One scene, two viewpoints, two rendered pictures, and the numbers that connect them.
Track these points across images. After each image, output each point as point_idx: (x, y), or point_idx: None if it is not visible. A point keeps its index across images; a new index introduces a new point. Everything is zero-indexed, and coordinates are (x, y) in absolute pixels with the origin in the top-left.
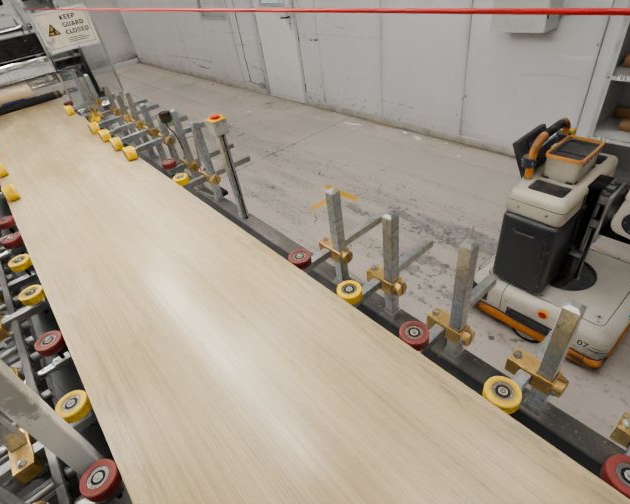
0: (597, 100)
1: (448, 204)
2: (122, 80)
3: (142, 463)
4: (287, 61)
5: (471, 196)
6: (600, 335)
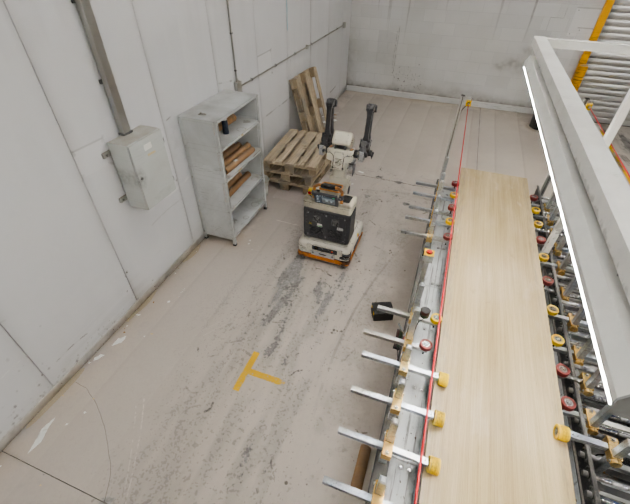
0: (227, 194)
1: (251, 293)
2: None
3: (530, 234)
4: None
5: (238, 284)
6: (361, 222)
